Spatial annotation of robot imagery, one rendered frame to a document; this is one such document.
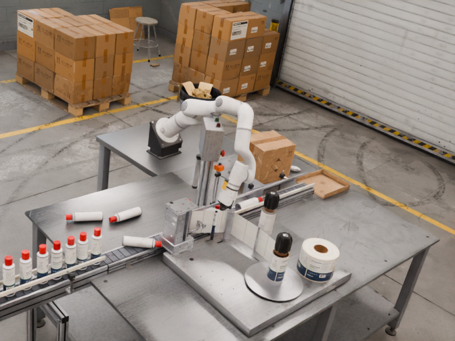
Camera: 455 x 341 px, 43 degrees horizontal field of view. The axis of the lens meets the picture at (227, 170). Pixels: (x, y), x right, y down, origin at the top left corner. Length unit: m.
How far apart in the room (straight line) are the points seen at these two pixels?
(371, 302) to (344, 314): 0.27
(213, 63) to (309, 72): 1.58
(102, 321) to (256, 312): 1.16
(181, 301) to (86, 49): 4.11
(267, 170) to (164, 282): 1.28
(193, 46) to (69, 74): 1.67
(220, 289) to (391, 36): 5.16
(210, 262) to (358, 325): 1.32
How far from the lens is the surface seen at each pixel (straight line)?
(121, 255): 3.06
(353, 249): 3.58
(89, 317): 3.68
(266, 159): 3.87
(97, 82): 6.76
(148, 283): 2.98
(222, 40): 7.06
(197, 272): 3.01
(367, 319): 4.10
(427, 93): 7.39
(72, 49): 6.47
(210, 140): 3.12
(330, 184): 4.23
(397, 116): 7.61
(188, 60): 7.48
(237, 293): 2.93
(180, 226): 3.01
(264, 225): 3.28
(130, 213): 3.41
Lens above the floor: 2.73
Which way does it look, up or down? 28 degrees down
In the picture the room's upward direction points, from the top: 10 degrees clockwise
